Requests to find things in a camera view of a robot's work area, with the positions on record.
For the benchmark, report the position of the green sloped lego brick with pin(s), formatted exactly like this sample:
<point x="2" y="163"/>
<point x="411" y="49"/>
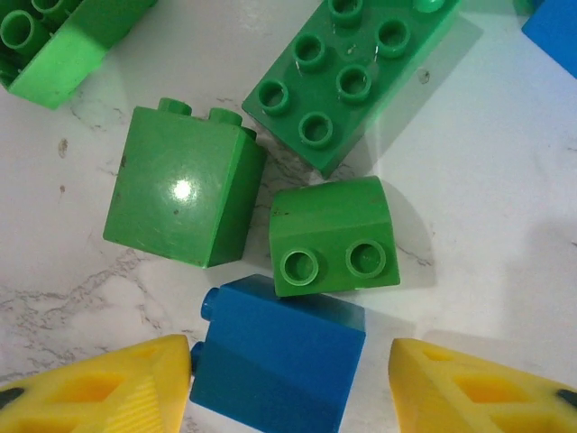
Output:
<point x="333" y="216"/>

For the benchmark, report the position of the green square lego brick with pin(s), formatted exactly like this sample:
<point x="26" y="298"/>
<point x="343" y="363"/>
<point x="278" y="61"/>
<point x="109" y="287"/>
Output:
<point x="180" y="189"/>

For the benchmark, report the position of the blue lego brick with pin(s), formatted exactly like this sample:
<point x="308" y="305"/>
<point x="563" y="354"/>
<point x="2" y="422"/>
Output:
<point x="279" y="361"/>
<point x="554" y="31"/>

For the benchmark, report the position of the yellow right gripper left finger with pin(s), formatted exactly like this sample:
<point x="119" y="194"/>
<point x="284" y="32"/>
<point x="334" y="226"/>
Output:
<point x="90" y="397"/>

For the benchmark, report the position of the light green lego brick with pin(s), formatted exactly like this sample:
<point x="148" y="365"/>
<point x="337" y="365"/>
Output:
<point x="58" y="67"/>

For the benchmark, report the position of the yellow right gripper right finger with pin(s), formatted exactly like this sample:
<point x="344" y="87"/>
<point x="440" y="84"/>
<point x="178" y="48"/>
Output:
<point x="473" y="397"/>

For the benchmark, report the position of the dark green long lego brick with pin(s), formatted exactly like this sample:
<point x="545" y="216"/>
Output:
<point x="333" y="135"/>

